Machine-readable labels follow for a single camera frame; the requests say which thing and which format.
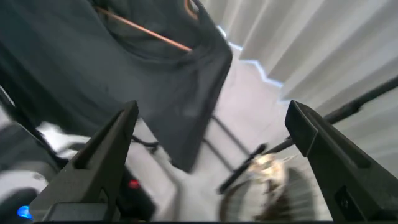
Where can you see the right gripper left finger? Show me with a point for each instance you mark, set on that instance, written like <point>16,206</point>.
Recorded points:
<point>90,177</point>

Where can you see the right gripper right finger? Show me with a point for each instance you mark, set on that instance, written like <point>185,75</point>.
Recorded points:
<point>348,174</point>

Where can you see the cream printed garment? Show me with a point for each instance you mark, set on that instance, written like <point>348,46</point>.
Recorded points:
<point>269,166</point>

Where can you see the dark grey t-shirt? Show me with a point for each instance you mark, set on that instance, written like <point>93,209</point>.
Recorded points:
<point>93,68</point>

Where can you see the pink clothes hanger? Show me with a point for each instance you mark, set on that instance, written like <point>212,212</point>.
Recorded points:
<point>149,32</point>

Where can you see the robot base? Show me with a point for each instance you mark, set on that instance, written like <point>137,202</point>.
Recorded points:
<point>18,161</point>

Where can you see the white laundry basket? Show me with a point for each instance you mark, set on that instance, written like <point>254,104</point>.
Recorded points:
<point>298,199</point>

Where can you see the black clothes rack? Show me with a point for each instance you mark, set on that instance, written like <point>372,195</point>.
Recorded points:
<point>351,109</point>

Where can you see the white curtain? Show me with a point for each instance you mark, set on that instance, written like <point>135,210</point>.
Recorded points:
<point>326,46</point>

